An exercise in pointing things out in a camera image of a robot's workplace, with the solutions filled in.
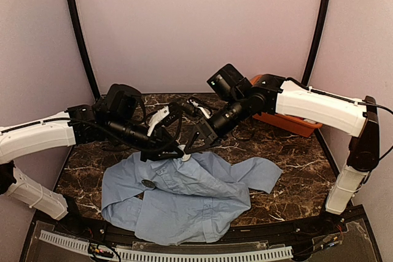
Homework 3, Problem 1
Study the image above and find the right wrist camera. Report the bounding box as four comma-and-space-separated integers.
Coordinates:
187, 96, 215, 118

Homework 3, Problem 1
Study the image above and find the right black frame post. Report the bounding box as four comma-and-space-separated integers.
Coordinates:
302, 0, 330, 85

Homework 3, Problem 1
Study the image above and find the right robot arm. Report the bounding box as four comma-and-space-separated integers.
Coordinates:
184, 64, 384, 234

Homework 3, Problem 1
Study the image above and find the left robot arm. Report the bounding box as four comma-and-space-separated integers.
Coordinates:
1, 84, 184, 235

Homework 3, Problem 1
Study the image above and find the white slotted cable duct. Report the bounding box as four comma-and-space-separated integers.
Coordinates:
39, 230, 294, 262

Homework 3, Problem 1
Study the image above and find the black frame post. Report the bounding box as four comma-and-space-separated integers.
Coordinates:
67, 0, 101, 100
302, 0, 330, 85

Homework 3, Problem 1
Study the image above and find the orange plastic basin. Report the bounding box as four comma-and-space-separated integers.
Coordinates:
248, 74, 324, 137

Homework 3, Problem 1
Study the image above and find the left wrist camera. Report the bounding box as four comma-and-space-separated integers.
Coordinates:
146, 102, 194, 137

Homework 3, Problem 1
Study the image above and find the round white brooch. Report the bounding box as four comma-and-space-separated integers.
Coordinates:
178, 145, 191, 162

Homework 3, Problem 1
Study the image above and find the left black frame post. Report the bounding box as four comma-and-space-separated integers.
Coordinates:
67, 0, 101, 100

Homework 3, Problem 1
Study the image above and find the black front rail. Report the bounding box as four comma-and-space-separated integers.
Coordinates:
36, 203, 368, 255

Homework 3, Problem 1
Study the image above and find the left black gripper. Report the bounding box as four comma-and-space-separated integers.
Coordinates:
107, 114, 184, 161

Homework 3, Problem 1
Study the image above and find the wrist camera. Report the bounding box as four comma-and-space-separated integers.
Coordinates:
187, 96, 215, 118
146, 102, 194, 137

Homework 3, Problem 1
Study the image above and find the light blue button shirt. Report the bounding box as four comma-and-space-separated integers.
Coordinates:
101, 150, 283, 247

